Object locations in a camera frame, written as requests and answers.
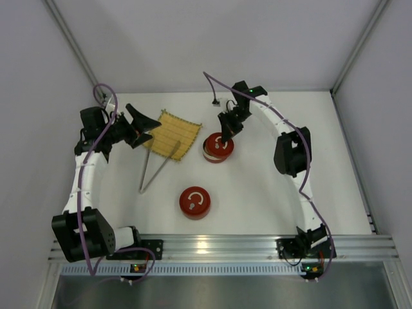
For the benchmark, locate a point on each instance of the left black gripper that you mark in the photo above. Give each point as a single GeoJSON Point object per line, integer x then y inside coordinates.
{"type": "Point", "coordinates": [132, 131]}

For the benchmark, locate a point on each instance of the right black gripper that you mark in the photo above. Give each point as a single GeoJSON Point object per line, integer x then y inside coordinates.
{"type": "Point", "coordinates": [230, 121]}

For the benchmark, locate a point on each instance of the red lid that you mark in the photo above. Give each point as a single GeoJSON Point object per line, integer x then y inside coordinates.
{"type": "Point", "coordinates": [216, 147]}
{"type": "Point", "coordinates": [195, 203]}

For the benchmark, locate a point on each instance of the steel red bowl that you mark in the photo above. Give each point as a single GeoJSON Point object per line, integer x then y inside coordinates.
{"type": "Point", "coordinates": [212, 159]}

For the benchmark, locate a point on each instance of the metal tongs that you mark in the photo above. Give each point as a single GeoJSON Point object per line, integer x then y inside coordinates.
{"type": "Point", "coordinates": [144, 185]}

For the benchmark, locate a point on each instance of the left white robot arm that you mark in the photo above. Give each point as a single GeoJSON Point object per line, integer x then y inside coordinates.
{"type": "Point", "coordinates": [81, 230]}

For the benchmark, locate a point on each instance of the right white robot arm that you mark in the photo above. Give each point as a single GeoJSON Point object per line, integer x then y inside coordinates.
{"type": "Point", "coordinates": [292, 155]}

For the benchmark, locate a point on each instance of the bamboo mat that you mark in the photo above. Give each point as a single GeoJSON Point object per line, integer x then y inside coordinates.
{"type": "Point", "coordinates": [173, 129]}

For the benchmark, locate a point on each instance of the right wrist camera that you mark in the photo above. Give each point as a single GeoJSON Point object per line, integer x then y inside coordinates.
{"type": "Point", "coordinates": [218, 102]}

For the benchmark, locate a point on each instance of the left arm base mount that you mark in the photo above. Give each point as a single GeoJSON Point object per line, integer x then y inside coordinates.
{"type": "Point", "coordinates": [151, 249]}

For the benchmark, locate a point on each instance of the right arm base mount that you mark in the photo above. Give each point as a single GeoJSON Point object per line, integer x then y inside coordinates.
{"type": "Point", "coordinates": [290, 249]}

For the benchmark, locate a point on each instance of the slotted cable duct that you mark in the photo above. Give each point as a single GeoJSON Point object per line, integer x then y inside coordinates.
{"type": "Point", "coordinates": [203, 269]}

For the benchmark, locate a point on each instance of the aluminium rail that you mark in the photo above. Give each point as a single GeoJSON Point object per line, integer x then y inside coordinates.
{"type": "Point", "coordinates": [263, 248]}

